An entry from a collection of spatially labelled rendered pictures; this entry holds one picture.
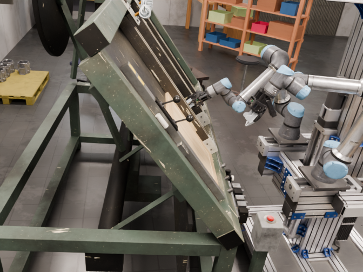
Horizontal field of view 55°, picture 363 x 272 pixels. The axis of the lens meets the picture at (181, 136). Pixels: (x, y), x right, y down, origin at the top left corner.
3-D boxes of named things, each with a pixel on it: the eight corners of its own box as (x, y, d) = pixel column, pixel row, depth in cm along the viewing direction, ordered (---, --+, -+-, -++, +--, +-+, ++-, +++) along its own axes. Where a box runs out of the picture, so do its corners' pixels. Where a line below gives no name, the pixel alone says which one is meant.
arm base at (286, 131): (293, 130, 257) (297, 117, 252) (303, 140, 244) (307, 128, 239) (274, 129, 254) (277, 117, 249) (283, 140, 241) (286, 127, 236)
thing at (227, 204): (227, 251, 186) (245, 243, 184) (216, 238, 181) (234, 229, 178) (194, 93, 378) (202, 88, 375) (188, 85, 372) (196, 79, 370)
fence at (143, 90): (219, 201, 201) (225, 198, 200) (120, 68, 159) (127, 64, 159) (217, 196, 206) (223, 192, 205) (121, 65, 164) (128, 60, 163)
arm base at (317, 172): (328, 168, 214) (333, 155, 209) (342, 183, 201) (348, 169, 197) (306, 169, 211) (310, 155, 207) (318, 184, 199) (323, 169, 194)
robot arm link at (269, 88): (277, 86, 181) (283, 92, 174) (271, 93, 182) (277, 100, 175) (266, 79, 178) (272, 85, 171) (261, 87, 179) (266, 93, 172)
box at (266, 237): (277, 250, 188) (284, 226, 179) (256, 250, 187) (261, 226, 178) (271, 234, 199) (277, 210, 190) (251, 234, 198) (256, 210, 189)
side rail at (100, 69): (216, 237, 181) (234, 229, 179) (77, 66, 132) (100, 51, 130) (214, 229, 186) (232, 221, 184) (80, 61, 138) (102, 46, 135)
